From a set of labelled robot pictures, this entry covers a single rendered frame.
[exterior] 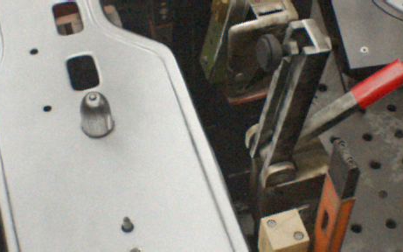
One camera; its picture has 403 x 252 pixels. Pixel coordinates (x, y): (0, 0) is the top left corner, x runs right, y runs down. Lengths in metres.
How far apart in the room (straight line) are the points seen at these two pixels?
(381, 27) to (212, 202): 0.57
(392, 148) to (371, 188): 0.08
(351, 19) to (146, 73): 0.48
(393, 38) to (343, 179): 0.69
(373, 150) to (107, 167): 0.51
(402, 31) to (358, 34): 0.07
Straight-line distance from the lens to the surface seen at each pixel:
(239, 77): 0.89
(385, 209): 1.16
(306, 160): 0.76
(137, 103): 0.86
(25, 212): 0.80
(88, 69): 0.99
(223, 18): 0.84
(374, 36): 1.27
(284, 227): 0.71
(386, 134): 1.24
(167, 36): 1.05
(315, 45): 0.63
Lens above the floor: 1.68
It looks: 54 degrees down
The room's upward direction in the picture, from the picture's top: 1 degrees counter-clockwise
